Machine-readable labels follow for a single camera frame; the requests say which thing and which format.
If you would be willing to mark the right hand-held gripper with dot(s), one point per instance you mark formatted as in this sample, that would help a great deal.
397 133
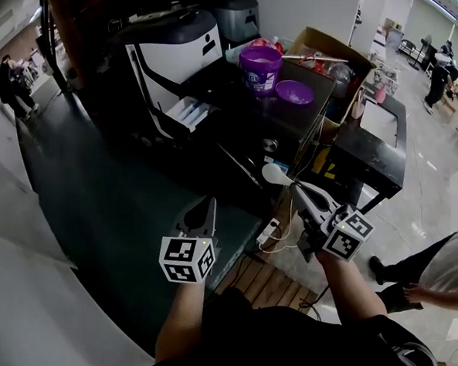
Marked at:
348 237

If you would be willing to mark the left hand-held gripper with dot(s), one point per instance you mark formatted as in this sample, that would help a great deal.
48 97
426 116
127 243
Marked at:
185 260

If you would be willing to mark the white plastic spoon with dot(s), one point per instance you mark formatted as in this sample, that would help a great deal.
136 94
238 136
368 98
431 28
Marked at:
273 173

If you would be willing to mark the white detergent drawer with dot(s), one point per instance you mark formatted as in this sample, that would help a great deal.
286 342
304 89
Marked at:
188 113

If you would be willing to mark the purple plastic tub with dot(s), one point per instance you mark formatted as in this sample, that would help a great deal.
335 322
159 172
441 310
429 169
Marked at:
261 76

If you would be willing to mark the person's left forearm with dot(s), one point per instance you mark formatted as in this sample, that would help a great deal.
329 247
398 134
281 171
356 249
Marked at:
179 320

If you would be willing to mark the person's right forearm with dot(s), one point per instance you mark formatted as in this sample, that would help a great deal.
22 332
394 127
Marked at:
347 287

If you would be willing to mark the pink detergent refill pouch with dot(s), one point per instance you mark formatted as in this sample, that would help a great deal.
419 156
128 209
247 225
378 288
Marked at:
261 43

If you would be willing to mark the white power strip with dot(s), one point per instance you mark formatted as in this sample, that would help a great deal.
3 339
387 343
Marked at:
268 232

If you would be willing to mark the black stone table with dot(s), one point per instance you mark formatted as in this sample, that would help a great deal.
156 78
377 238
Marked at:
367 162

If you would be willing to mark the silver washer knob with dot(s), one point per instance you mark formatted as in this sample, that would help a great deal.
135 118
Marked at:
269 143

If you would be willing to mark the dark green platform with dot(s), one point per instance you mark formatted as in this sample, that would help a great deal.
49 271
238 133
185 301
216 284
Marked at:
118 204

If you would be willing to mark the wooden slatted floor board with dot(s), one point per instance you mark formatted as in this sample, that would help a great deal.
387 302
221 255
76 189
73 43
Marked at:
258 281

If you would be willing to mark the pale pink cup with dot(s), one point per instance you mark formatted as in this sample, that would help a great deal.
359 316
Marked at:
358 106

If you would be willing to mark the purple tub lid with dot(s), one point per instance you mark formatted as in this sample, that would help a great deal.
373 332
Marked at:
293 92

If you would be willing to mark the pink spray bottle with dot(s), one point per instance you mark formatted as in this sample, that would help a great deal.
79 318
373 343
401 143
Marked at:
381 93

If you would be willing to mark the person's black shirt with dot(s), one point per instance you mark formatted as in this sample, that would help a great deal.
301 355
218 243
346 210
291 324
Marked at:
262 342

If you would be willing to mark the open cardboard box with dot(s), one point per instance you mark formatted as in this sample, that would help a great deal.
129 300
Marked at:
321 41

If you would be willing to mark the white black-trimmed appliance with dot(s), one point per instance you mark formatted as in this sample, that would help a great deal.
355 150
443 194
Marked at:
174 54

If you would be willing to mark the grey round-topped appliance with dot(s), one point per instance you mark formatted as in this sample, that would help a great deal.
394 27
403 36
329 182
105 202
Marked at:
234 15

